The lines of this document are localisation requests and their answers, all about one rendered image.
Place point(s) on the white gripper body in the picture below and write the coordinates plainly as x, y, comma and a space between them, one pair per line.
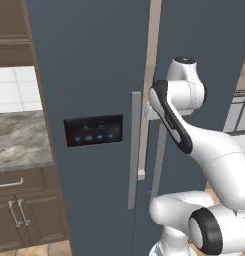
151, 112

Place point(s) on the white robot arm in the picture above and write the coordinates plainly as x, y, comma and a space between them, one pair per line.
214, 156

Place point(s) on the beige fridge door edge strip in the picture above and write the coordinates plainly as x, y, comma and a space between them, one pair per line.
150, 53

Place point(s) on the dark blue fridge door with display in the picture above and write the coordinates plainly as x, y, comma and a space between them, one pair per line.
94, 66

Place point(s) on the brown wooden fridge side panel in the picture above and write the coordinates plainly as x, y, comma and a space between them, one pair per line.
44, 100

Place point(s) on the dark framed window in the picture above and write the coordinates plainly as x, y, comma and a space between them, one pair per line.
239, 113

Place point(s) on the brown wooden drawer front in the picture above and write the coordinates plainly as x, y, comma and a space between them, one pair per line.
30, 180

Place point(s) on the brown wooden cupboard door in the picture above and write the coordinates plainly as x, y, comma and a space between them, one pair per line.
44, 216
2, 223

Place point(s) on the brown wooden wall cupboard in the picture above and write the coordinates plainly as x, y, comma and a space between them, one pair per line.
10, 30

